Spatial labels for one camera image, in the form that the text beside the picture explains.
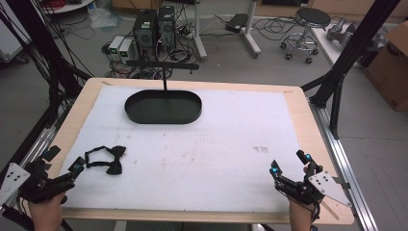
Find clear plastic bag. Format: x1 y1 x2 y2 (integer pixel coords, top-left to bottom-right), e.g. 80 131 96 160
87 5 123 32

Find white table leg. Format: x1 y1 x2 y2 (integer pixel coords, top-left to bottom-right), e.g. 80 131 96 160
191 0 209 63
240 0 263 60

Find computer towers on floor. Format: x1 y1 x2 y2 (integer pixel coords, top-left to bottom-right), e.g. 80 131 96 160
100 6 232 80

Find black cable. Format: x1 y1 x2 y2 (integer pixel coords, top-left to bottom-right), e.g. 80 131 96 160
0 203 37 231
310 201 322 231

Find black bow tie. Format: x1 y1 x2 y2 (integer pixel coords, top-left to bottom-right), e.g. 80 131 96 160
84 144 127 176

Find flat black box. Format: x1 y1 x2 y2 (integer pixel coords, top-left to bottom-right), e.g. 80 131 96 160
224 13 249 34

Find person's right hand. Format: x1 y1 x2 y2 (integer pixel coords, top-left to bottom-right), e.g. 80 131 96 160
288 164 317 231

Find person's left hand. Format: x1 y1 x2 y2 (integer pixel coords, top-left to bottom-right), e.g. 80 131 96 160
28 192 68 231

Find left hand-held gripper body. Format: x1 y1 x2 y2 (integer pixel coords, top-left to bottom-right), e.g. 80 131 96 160
0 158 77 207

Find aluminium rail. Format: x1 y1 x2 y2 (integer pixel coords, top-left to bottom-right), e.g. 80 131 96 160
308 97 380 231
0 123 64 191

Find black round stool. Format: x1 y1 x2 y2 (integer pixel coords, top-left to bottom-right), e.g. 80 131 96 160
279 7 332 64

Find white board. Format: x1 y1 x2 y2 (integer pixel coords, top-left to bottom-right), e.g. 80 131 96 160
310 23 388 69

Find black metal frame stand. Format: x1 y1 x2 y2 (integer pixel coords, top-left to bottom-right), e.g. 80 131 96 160
0 0 94 130
300 0 402 141

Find white power supply unit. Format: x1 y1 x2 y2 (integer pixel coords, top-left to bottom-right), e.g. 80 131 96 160
117 38 135 64
108 35 125 56

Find black oval-base hanger stand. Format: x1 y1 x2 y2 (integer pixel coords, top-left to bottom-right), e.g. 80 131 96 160
123 59 203 125

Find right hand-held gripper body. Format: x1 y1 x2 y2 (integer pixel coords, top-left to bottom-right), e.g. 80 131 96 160
273 170 353 208

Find white table mat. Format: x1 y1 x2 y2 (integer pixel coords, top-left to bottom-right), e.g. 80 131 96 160
59 84 306 214

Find round white table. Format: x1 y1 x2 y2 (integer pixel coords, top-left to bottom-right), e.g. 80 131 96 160
40 0 96 14

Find brown cardboard box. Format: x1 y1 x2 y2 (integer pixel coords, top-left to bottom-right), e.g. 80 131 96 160
363 21 408 113

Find grey equipment case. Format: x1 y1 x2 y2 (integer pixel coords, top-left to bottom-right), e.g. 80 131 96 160
0 17 32 64

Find black computer tower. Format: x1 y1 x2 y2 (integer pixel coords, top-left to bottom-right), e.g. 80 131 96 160
156 5 177 53
132 9 159 61

